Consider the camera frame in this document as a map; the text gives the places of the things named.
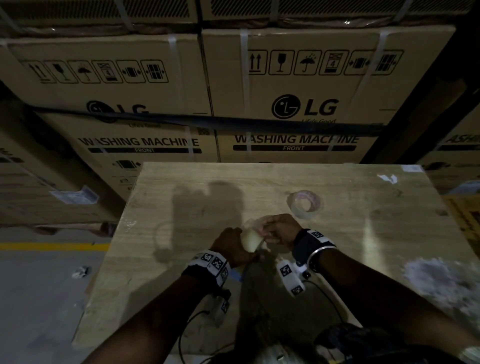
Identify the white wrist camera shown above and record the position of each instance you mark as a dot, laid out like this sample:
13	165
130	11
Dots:
221	305
290	277

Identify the pale shirt sleeve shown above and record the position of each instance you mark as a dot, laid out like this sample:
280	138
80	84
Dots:
470	355

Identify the person's right forearm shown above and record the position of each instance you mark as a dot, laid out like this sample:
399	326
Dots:
382	296

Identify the crumpled paper scrap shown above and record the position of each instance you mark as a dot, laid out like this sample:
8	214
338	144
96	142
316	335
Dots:
80	272

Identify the dark metal rack upright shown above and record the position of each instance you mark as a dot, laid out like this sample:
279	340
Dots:
442	67

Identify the person's right hand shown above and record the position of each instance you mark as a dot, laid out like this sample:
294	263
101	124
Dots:
283	228

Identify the small white sticker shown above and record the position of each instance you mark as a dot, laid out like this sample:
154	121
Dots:
412	168

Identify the plain brown cardboard box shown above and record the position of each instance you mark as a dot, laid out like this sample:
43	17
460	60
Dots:
37	187

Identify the white shipping label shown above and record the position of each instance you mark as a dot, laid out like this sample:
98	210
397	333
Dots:
465	187

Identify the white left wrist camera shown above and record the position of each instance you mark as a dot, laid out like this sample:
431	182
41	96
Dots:
221	305

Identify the clear plastic document pouch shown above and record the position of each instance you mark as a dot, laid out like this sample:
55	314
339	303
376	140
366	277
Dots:
73	195

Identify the person's left forearm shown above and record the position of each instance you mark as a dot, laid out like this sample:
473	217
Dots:
150	322

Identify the yellow black printed carton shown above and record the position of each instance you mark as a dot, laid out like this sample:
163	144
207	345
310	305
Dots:
465	221

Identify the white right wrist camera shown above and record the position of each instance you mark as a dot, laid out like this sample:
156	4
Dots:
290	277

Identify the clear tape roll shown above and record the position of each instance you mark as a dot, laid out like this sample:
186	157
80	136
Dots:
250	240

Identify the person's left hand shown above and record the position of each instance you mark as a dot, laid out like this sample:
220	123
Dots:
234	247

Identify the white paper scrap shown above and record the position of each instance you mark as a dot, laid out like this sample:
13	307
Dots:
388	178

